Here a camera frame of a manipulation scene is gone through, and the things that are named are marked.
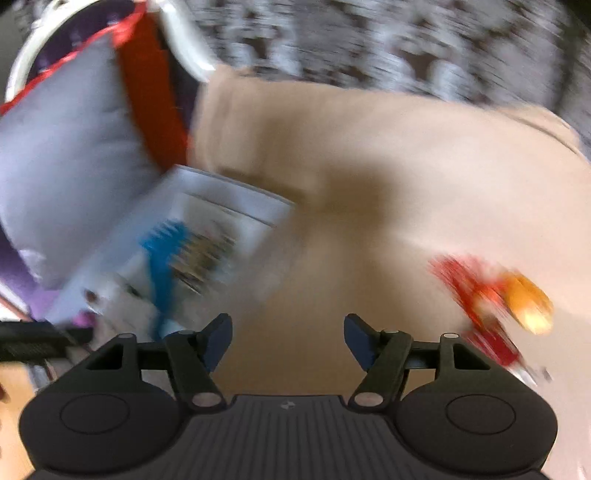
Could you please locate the orange satin pouch red tassel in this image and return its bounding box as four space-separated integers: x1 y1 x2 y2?
431 256 554 336

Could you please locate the patterned snack packet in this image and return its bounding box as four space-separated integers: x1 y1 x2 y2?
170 232 235 296

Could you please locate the red fabric charm pouch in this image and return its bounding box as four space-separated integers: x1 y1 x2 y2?
461 304 552 387

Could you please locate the white teddy bear plush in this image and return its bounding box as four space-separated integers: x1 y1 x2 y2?
83 274 158 342

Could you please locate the grey cardboard shoe box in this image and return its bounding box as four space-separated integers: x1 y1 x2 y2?
47 167 294 344

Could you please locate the purple egg toy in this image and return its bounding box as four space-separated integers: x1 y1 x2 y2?
71 310 98 344

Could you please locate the blue plastic comb toy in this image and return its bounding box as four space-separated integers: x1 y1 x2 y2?
140 221 189 341

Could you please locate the beige fabric cover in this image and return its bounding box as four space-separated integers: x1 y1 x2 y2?
190 66 590 479

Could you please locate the grey cushion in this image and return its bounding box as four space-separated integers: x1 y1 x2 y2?
1 36 159 289

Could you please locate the red satin cushion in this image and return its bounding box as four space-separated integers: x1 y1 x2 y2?
1 2 187 172

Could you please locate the white purple ornate chair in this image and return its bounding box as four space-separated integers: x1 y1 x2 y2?
4 0 219 105

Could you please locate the patterned damask curtain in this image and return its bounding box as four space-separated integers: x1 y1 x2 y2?
189 1 590 153

